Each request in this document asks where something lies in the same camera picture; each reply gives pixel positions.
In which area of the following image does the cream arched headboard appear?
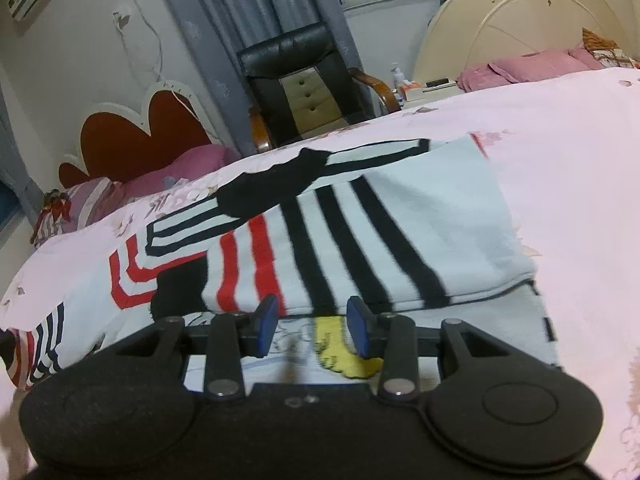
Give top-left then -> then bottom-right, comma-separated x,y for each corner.
412,0 -> 640,87

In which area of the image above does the white wall cable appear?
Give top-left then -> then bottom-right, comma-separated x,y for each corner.
114,0 -> 202,112

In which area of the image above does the orange tissue box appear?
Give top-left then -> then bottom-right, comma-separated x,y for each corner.
398,82 -> 427,104

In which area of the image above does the red heart-shaped headboard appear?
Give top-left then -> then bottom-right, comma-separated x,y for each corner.
57,79 -> 224,192

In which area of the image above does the red patterned cloth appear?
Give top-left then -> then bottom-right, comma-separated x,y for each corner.
42,188 -> 72,222

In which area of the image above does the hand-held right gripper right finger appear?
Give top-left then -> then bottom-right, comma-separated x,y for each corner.
346,295 -> 507,407

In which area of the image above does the large multi-pane window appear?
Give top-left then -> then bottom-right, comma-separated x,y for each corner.
0,180 -> 24,235

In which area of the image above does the orange patterned pillow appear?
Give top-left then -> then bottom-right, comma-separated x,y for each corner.
581,27 -> 640,69

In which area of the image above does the grey-blue curtain beside large window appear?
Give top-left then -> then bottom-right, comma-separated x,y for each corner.
0,77 -> 46,213

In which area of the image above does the white nightstand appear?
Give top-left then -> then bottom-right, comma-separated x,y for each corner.
400,79 -> 467,109

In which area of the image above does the striped knit shirt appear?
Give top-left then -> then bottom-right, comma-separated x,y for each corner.
0,135 -> 562,393

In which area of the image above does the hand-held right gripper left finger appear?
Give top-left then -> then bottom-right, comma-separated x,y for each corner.
116,294 -> 279,403

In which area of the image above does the light pink pillow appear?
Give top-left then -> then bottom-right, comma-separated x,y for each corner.
457,42 -> 607,94

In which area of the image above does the black leather armchair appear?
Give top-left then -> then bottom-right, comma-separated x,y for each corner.
236,21 -> 402,156

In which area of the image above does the striped pink pillow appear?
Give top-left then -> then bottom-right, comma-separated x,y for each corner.
32,177 -> 126,249

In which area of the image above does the pink floral bedsheet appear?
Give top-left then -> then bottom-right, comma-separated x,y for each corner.
0,67 -> 640,480

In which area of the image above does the dark pink pillow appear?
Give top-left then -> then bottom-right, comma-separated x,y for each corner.
122,144 -> 242,202

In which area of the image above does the wide grey-blue curtain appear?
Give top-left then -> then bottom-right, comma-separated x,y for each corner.
147,0 -> 349,158

